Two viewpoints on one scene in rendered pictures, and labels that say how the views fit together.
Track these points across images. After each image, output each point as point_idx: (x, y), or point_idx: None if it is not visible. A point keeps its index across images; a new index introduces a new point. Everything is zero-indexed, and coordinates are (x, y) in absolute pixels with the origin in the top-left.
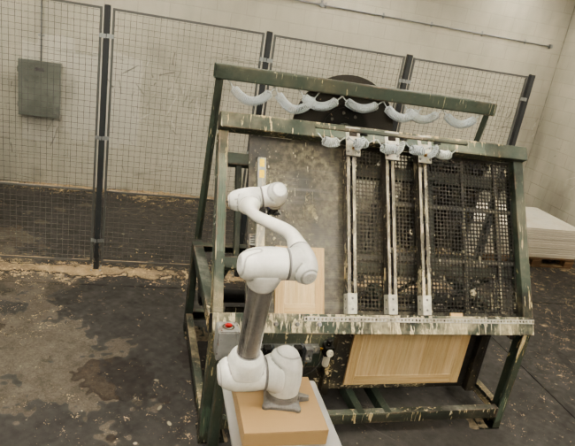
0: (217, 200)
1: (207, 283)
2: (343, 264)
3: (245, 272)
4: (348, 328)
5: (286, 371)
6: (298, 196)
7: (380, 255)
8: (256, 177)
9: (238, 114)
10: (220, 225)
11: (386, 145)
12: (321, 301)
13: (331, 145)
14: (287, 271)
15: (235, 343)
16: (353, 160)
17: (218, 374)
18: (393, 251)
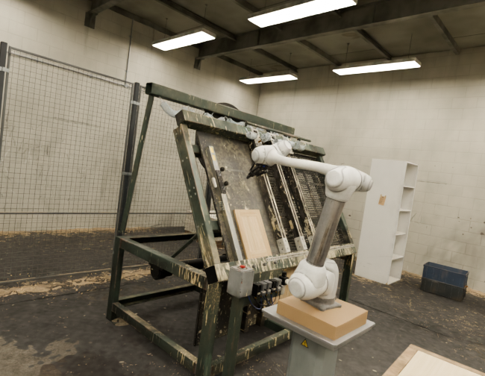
0: (193, 176)
1: (166, 257)
2: (270, 220)
3: (344, 181)
4: (288, 262)
5: (335, 273)
6: (235, 174)
7: (284, 212)
8: (210, 160)
9: (193, 113)
10: (201, 195)
11: (277, 139)
12: (268, 246)
13: (241, 142)
14: (360, 180)
15: (251, 280)
16: None
17: (301, 286)
18: (292, 208)
